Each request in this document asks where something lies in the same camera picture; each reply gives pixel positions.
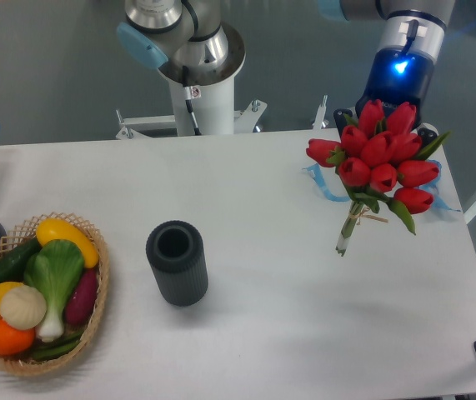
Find light blue ribbon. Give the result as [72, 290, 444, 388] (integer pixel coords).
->
[305, 159, 462, 213]

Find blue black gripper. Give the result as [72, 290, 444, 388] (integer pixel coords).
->
[333, 48, 438, 153]

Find dark green cucumber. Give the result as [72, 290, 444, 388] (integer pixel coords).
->
[0, 237, 41, 283]

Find green bok choy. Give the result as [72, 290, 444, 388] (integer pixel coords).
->
[24, 239, 84, 343]

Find purple sweet potato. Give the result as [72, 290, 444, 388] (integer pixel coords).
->
[64, 268, 98, 326]

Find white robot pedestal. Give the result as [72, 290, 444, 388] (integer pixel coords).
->
[115, 77, 330, 141]

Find green bean pods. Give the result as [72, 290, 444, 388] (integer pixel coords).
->
[30, 330, 83, 362]

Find red tulip bouquet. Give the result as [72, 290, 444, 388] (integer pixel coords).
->
[306, 100, 448, 255]

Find cream garlic bulb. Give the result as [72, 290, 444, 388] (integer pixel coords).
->
[0, 285, 47, 330]

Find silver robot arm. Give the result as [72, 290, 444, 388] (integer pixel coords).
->
[117, 1, 454, 137]

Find dark grey ribbed vase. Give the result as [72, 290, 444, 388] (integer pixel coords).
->
[145, 220, 208, 307]

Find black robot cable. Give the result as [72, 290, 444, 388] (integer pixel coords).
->
[181, 66, 203, 137]

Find woven wicker basket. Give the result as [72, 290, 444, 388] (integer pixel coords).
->
[0, 212, 110, 377]

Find orange fruit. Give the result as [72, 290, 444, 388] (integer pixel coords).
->
[0, 319, 35, 356]

